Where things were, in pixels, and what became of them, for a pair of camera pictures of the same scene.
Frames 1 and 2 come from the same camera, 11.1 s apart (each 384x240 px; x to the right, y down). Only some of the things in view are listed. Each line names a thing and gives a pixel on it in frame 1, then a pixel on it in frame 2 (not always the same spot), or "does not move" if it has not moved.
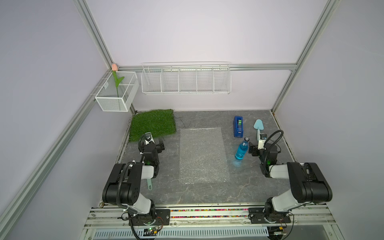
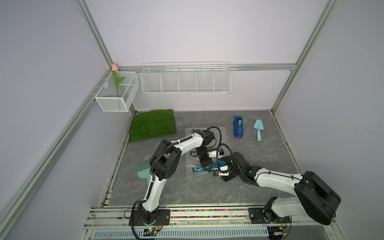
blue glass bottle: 242,149 → 215,165
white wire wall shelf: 186,78 does not move
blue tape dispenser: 238,124 does not move
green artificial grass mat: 159,122 does not move
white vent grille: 130,234 does not move
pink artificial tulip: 114,69 does not move
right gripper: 254,149 → 226,159
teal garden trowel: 259,126 does not move
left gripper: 159,147 → 207,162
